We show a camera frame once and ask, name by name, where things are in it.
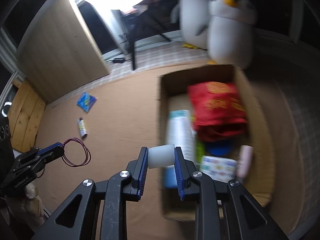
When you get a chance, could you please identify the small white jar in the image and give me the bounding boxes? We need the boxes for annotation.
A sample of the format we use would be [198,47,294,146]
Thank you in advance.
[148,144,175,169]

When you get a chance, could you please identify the green cream tube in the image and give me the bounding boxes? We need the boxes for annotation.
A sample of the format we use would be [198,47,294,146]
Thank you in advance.
[191,114,206,170]

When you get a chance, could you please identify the red wire loop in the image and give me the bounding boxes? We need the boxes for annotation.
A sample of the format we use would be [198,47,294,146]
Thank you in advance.
[61,138,92,167]

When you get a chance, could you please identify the white tissue pack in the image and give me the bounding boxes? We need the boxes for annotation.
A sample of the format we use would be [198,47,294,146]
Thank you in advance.
[200,155,237,183]

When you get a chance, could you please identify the white bottle blue cap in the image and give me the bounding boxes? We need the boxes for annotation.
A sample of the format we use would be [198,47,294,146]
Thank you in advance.
[163,109,195,189]

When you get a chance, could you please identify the blue round lid jar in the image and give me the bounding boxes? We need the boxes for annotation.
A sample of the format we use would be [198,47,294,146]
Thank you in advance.
[205,142,233,157]

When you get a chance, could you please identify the pink tube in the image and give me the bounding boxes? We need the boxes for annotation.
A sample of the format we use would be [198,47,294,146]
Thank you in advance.
[236,145,253,179]

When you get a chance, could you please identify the red fabric bag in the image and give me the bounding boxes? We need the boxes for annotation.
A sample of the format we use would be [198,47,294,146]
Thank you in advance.
[188,81,248,142]

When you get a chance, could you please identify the small lighter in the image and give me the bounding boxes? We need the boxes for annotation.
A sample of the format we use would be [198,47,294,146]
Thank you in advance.
[78,117,87,139]

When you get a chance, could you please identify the pine wood nightstand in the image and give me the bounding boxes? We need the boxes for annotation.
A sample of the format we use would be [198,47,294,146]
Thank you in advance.
[8,79,46,152]

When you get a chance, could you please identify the blue snack packet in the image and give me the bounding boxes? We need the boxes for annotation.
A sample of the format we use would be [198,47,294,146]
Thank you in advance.
[77,92,97,113]

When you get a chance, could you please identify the cardboard box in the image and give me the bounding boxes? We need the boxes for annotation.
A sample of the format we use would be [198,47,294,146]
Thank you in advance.
[158,65,276,207]

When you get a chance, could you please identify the light wooden headboard panel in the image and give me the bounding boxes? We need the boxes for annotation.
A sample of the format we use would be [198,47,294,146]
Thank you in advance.
[18,0,110,103]

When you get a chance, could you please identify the plaid bedsheet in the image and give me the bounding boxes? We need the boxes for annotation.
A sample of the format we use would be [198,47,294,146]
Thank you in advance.
[36,40,319,239]

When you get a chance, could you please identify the black tripod stand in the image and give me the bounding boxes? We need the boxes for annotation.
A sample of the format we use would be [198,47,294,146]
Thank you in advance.
[120,7,171,71]

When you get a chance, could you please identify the front white penguin plush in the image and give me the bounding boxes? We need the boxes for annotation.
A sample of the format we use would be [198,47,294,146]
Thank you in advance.
[207,0,255,69]

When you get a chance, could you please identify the white penguin plush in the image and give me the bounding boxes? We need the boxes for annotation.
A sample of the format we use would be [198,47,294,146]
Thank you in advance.
[207,0,255,69]
[171,0,209,49]

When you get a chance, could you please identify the rear white penguin plush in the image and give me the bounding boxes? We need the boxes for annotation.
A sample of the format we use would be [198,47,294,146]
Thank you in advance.
[171,0,209,49]

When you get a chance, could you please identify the black power cable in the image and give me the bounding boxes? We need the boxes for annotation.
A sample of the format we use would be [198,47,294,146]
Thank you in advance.
[103,35,133,65]

